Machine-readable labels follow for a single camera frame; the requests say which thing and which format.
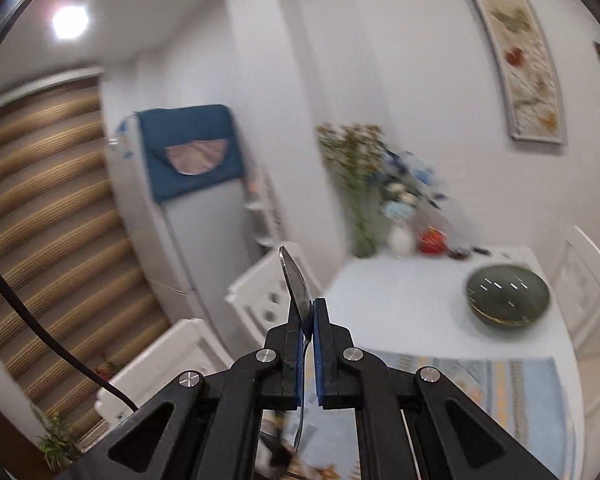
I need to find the glass vase with dried flowers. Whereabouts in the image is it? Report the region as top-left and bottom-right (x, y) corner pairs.
(316, 122), (387, 259)

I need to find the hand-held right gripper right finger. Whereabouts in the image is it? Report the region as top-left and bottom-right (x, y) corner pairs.
(312, 297), (556, 480)

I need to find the red round container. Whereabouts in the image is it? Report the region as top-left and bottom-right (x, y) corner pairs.
(418, 227), (449, 256)

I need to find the black handled metal spoon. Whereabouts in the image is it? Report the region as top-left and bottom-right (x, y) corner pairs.
(278, 246), (315, 458)

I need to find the large framed wall picture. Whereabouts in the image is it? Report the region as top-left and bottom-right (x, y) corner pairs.
(464, 0), (568, 146)

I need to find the white vase with blue flowers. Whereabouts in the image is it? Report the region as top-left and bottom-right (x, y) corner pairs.
(380, 149), (451, 257)

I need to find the green potted plant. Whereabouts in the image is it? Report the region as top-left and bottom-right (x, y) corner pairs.
(35, 410), (83, 473)

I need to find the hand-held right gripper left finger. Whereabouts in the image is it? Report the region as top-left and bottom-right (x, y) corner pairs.
(62, 297), (313, 480)

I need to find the blue patterned table mat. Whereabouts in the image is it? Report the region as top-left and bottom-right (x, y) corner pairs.
(300, 350), (578, 480)

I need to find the white refrigerator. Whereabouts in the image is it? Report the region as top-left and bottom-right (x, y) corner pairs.
(104, 105), (263, 348)

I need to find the ceiling light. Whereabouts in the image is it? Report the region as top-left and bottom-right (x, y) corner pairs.
(51, 5), (91, 41)

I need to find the blue refrigerator cover cloth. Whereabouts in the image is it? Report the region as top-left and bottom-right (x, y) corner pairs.
(134, 104), (244, 204)

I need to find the black cable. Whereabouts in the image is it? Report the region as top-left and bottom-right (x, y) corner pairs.
(0, 250), (138, 413)

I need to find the green bowl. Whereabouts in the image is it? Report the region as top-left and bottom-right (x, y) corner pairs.
(466, 265), (552, 329)

